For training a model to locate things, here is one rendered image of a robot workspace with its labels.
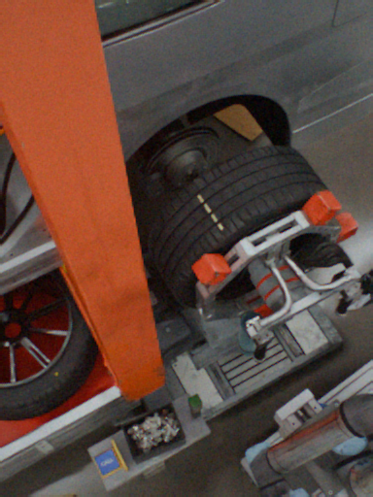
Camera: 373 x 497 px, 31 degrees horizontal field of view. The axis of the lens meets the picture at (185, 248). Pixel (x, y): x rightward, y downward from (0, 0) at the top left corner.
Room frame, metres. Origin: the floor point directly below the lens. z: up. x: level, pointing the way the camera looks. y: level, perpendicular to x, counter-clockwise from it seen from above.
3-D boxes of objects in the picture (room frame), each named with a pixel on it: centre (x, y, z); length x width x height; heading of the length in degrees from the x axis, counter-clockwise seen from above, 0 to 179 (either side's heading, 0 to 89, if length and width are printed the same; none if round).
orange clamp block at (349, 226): (1.11, -0.56, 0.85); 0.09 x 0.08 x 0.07; 116
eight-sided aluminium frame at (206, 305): (0.97, -0.28, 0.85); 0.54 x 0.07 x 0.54; 116
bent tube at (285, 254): (0.90, -0.42, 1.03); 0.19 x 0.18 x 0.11; 26
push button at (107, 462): (0.40, 0.33, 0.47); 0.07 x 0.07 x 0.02; 26
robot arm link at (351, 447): (0.35, -0.43, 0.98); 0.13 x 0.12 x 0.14; 18
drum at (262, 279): (0.90, -0.31, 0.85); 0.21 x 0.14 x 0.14; 26
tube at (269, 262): (0.81, -0.25, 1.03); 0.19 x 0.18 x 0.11; 26
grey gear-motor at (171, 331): (1.04, 0.15, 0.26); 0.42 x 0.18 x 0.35; 26
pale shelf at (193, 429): (0.48, 0.17, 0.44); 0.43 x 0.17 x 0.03; 116
